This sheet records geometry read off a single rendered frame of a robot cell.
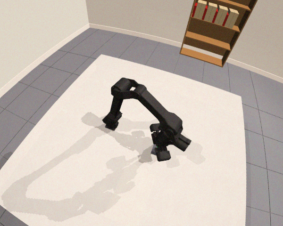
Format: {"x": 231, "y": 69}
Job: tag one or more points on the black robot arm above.
{"x": 170, "y": 124}

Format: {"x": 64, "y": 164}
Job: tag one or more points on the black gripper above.
{"x": 161, "y": 152}

